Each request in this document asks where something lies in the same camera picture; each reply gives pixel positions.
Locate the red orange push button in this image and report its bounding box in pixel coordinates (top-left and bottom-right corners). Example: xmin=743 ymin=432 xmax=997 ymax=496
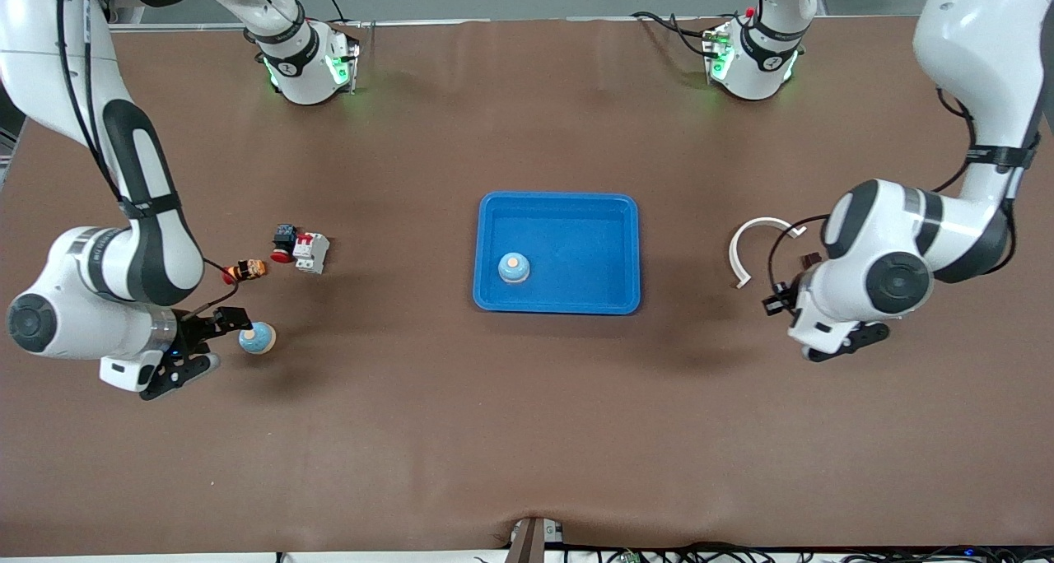
xmin=222 ymin=258 xmax=269 ymax=286

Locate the black floor cable bundle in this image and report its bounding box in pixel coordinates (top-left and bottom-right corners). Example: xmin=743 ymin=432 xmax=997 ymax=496
xmin=568 ymin=541 xmax=1054 ymax=563

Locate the brown table mat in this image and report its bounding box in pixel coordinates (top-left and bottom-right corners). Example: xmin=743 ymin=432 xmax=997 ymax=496
xmin=0 ymin=16 xmax=1054 ymax=557

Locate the white curved plastic clamp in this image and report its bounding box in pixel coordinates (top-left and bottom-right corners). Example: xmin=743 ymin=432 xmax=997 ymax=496
xmin=728 ymin=216 xmax=808 ymax=290

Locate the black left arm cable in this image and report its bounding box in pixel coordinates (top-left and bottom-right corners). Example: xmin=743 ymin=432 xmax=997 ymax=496
xmin=767 ymin=86 xmax=1040 ymax=291

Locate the white red circuit breaker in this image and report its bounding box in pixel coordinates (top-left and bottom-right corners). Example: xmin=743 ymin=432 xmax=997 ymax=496
xmin=293 ymin=231 xmax=331 ymax=275

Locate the blue plastic tray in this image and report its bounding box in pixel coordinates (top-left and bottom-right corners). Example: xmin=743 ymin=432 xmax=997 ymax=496
xmin=472 ymin=190 xmax=641 ymax=315

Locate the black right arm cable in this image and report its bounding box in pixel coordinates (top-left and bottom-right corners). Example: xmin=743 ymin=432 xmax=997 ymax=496
xmin=56 ymin=0 xmax=250 ymax=320

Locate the black base cable bundle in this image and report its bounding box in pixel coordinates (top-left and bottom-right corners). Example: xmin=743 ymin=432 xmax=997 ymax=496
xmin=631 ymin=10 xmax=719 ymax=58

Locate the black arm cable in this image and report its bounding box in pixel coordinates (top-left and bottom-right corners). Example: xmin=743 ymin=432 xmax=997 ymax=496
xmin=767 ymin=86 xmax=1040 ymax=291
xmin=56 ymin=0 xmax=250 ymax=320

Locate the red emergency stop switch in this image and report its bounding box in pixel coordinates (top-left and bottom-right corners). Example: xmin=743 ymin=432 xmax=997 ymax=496
xmin=270 ymin=223 xmax=299 ymax=264

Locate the metal table edge bracket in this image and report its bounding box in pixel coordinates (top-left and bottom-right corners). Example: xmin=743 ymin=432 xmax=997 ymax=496
xmin=505 ymin=515 xmax=566 ymax=563

